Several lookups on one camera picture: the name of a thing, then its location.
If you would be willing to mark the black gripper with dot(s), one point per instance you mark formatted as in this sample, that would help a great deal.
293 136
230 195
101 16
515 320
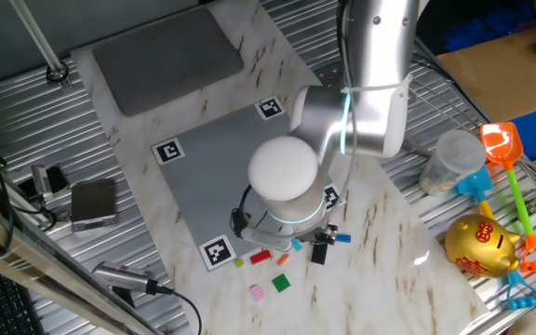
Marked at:
324 235

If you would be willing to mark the black Lego brick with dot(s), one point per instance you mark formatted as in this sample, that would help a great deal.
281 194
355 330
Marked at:
319 255

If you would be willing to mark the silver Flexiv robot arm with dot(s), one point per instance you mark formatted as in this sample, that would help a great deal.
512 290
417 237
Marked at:
370 70

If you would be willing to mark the blue Lego brick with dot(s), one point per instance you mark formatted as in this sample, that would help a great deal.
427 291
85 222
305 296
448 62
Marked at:
344 238

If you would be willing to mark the cyan Lego brick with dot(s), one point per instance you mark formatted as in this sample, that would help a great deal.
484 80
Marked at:
297 245

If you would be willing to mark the orange Lego brick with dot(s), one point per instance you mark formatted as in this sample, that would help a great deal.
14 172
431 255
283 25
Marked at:
283 259

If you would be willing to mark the green Lego plate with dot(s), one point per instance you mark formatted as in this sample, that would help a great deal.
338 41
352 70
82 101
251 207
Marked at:
281 283

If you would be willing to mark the red Lego brick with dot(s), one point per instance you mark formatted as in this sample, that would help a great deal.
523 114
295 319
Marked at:
260 257

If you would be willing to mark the pink Lego brick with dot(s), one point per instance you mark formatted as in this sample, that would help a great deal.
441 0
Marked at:
257 292

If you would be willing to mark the small lime Lego brick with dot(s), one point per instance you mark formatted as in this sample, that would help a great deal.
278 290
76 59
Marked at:
238 263

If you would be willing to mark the grey Lego baseplate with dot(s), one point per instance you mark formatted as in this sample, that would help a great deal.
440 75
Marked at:
203 186

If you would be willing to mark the black white ArUco marker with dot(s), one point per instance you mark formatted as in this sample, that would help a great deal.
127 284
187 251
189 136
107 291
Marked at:
337 199
168 151
269 108
217 251

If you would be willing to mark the clear plastic cup with bricks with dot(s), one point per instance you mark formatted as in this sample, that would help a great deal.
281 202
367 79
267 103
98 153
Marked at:
454 158

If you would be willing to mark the gold piggy bank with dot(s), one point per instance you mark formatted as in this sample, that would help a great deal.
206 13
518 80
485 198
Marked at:
479 246

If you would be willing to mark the brown cardboard box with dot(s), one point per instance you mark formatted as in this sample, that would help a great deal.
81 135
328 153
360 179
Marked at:
496 79

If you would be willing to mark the silver digital scale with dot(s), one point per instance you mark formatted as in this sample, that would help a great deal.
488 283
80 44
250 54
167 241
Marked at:
93 202

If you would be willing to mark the grey fabric pad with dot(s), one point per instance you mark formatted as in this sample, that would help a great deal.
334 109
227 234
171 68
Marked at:
165 60

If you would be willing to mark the blue fuzzy fabric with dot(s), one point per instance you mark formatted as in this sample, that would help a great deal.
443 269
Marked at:
505 23

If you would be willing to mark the silver metal pole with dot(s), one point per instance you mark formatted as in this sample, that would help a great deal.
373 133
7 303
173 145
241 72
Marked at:
40 39

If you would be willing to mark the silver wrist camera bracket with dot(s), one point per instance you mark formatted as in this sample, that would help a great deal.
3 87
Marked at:
268 238

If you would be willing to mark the perforated metal robot base plate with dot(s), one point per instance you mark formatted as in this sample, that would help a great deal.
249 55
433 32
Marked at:
330 76

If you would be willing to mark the silver depth camera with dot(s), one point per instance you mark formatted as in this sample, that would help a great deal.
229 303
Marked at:
119 275

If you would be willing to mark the aluminium frame bar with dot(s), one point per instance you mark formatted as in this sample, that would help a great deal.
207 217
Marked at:
40 265

